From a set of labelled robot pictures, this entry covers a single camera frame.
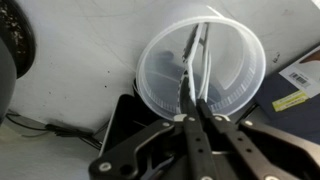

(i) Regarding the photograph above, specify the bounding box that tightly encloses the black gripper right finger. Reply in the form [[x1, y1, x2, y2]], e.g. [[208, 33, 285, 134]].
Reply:
[[196, 100, 297, 180]]

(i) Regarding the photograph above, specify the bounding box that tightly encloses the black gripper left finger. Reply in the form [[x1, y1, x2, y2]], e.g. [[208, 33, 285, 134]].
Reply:
[[179, 71, 217, 180]]

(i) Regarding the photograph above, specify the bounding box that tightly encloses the clear plastic cup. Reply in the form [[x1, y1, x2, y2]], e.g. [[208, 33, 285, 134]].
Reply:
[[136, 16, 266, 120]]

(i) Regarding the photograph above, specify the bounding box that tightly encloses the dark blue box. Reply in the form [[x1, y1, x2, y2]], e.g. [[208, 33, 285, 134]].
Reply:
[[255, 46, 320, 144]]

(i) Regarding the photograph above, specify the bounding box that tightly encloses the dark round plant pot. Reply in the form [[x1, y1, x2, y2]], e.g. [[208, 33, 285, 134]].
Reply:
[[0, 0, 36, 124]]

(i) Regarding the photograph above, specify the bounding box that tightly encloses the black power cable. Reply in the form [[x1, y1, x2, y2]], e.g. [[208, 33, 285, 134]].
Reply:
[[4, 111, 104, 149]]

